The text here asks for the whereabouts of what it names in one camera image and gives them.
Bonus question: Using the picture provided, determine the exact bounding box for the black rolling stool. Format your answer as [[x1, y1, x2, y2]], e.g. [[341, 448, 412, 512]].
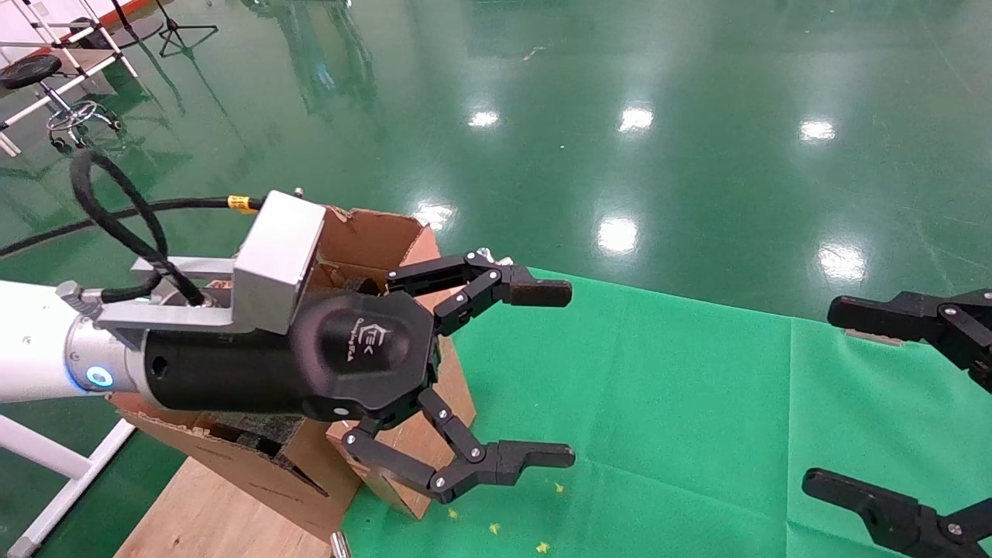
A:
[[0, 53, 123, 152]]

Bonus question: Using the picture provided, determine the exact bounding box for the large open cardboard carton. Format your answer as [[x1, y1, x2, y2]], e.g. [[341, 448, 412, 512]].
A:
[[108, 205, 444, 543]]

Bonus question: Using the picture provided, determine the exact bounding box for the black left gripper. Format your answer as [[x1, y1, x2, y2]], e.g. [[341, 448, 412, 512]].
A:
[[143, 250, 576, 505]]

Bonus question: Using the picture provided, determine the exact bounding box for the white pipe rack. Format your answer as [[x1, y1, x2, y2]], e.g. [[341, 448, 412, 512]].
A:
[[0, 0, 140, 157]]

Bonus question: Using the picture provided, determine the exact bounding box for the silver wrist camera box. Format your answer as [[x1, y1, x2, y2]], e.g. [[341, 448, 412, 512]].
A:
[[97, 190, 327, 336]]

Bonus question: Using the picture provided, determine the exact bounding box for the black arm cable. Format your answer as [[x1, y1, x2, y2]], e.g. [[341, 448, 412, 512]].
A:
[[0, 150, 268, 307]]

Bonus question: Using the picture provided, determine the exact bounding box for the green cloth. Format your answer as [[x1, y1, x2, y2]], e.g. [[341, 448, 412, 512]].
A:
[[341, 263, 992, 558]]

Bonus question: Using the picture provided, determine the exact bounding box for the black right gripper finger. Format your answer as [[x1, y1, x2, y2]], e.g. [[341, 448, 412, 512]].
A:
[[828, 289, 992, 392], [802, 467, 992, 558]]

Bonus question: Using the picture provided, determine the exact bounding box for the black round-base stand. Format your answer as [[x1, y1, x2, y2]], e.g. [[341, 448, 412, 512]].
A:
[[70, 0, 166, 50]]

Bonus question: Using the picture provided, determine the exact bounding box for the white metal frame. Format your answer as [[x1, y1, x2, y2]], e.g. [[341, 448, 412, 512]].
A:
[[0, 414, 137, 558]]

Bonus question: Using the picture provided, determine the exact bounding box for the black tripod stand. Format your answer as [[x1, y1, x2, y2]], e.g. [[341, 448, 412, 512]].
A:
[[153, 0, 220, 59]]

